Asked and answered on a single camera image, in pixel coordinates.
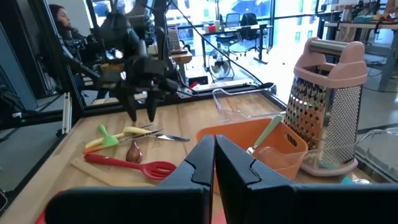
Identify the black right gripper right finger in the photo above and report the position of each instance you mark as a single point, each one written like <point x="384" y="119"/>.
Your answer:
<point x="311" y="205"/>

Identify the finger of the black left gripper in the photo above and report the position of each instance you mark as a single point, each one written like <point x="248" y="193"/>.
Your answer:
<point x="129" y="99"/>
<point x="152" y="102"/>

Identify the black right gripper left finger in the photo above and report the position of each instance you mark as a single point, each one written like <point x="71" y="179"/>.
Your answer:
<point x="124" y="205"/>

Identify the silver table knife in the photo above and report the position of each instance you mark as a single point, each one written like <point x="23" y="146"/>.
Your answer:
<point x="174" y="137"/>

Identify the red slotted spatula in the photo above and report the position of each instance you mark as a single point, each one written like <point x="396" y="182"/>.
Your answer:
<point x="155" y="169"/>

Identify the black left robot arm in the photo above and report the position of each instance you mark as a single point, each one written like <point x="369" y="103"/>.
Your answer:
<point x="119" y="31"/>

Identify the grey device with display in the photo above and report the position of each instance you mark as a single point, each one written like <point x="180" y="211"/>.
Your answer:
<point x="174" y="40"/>

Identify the brown wooden spoon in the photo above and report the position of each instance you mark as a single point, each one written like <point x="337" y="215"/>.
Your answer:
<point x="134" y="154"/>

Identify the orange translucent measuring cup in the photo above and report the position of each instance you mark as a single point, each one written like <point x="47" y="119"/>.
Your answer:
<point x="276" y="161"/>

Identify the silver aluminium profile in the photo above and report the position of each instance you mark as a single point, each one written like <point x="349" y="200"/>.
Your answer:
<point x="66" y="112"/>

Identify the floor fan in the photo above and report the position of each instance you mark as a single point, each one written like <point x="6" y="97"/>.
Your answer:
<point x="220" y="67"/>

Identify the red cup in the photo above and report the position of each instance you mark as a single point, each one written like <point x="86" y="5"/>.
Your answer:
<point x="212" y="29"/>

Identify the person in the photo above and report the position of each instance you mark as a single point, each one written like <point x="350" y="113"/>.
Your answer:
<point x="71" y="40"/>

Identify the orange plastic bin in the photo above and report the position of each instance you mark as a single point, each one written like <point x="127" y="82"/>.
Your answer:
<point x="236" y="133"/>

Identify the black desk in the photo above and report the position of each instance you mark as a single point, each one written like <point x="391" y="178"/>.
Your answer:
<point x="236" y="30"/>

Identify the blue office chair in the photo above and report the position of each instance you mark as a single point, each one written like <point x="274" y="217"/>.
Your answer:
<point x="232" y="20"/>

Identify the pink metal box grater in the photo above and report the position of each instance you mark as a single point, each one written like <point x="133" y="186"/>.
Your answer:
<point x="329" y="102"/>

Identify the black office chair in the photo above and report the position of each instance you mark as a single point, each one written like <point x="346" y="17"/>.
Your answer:
<point x="250" y="20"/>

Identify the wooden top work table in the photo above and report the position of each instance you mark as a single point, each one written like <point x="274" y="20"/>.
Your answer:
<point x="357" y="26"/>

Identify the black table frame rail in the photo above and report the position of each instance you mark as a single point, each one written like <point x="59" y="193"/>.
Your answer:
<point x="93" y="109"/>

